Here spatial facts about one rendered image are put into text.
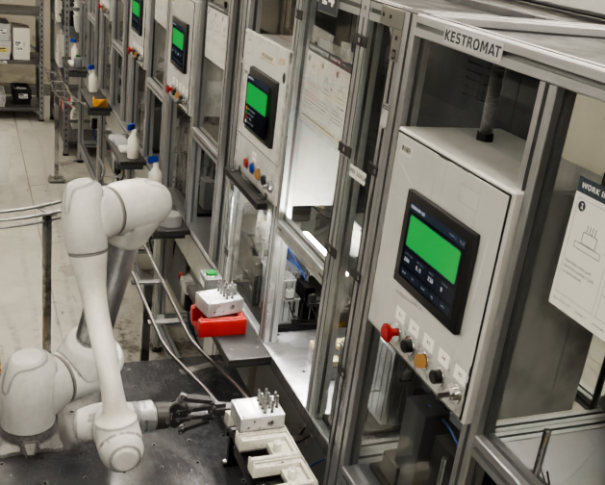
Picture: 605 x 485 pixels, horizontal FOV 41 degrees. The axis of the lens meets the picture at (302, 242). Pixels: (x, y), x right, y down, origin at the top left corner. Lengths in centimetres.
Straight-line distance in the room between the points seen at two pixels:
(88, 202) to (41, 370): 57
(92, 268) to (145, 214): 20
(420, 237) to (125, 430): 90
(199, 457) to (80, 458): 34
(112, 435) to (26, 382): 41
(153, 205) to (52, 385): 62
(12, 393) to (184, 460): 52
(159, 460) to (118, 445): 43
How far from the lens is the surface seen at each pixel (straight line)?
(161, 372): 287
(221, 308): 262
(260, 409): 227
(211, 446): 253
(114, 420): 208
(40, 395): 242
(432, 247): 157
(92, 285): 211
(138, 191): 215
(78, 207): 206
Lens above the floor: 218
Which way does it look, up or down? 22 degrees down
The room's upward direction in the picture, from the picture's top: 7 degrees clockwise
